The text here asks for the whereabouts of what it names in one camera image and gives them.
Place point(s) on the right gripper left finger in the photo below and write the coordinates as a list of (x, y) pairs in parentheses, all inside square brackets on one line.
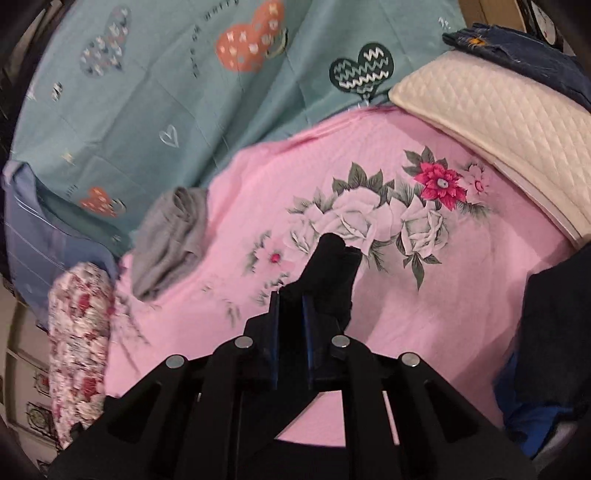
[(213, 417)]

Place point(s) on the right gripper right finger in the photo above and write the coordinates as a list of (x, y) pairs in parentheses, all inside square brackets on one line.
[(402, 420)]

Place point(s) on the black pants with smiley patch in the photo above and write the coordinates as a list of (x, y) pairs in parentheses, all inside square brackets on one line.
[(330, 281)]

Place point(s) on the dark navy blue clothing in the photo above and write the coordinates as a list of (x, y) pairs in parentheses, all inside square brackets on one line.
[(546, 380)]

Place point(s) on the red white floral quilt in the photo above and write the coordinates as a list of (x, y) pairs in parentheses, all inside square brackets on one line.
[(79, 307)]

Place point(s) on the grey folded garment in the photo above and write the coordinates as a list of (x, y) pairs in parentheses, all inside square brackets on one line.
[(169, 244)]

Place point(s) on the pink floral bedsheet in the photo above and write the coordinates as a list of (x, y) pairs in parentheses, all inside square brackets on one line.
[(448, 245)]

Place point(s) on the blue pillow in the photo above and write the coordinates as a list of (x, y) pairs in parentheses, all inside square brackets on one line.
[(40, 247)]

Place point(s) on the cream quilted pillow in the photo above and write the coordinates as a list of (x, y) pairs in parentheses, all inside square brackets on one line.
[(536, 137)]

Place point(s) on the teal heart-print blanket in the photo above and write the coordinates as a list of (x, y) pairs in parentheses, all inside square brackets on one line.
[(134, 98)]

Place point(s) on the dark blue jeans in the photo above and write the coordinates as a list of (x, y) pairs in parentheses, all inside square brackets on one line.
[(526, 55)]

